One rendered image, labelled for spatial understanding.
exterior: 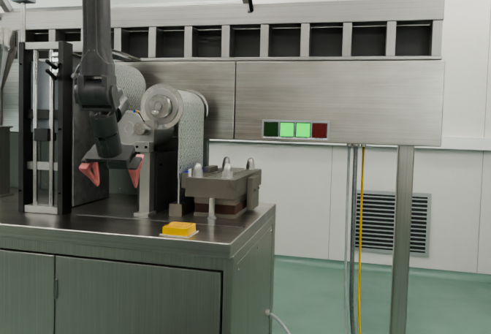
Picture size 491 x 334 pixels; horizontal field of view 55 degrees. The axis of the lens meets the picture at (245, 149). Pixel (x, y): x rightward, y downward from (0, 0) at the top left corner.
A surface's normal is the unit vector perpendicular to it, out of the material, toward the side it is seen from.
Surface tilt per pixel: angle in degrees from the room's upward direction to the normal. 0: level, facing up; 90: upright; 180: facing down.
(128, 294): 90
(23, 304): 90
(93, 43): 94
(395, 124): 90
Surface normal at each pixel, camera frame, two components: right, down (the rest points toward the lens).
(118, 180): -0.24, 0.04
